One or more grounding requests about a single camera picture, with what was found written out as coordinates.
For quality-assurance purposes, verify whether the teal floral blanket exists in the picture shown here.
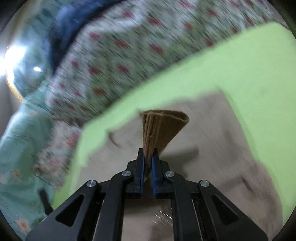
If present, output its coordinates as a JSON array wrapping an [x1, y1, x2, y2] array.
[[1, 9, 58, 240]]

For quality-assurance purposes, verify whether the red floral green quilt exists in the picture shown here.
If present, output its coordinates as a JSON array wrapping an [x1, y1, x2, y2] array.
[[34, 1, 275, 188]]

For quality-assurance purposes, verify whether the light green bed sheet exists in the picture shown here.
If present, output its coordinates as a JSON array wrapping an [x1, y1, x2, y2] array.
[[52, 22, 295, 221]]

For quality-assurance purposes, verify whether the dark blue garment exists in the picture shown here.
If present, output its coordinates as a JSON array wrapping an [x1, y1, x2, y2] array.
[[47, 0, 121, 72]]

